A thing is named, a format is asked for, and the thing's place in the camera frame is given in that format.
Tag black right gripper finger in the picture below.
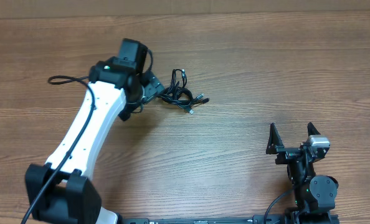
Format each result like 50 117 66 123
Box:
307 122 320 136
266 123 285 154

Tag black USB cables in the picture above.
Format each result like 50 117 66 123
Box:
157 68 211 115

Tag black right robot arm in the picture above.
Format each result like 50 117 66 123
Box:
262 123 339 224

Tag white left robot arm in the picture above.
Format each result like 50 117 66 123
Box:
22 39 164 223

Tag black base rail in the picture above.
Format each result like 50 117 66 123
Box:
117 215 289 224

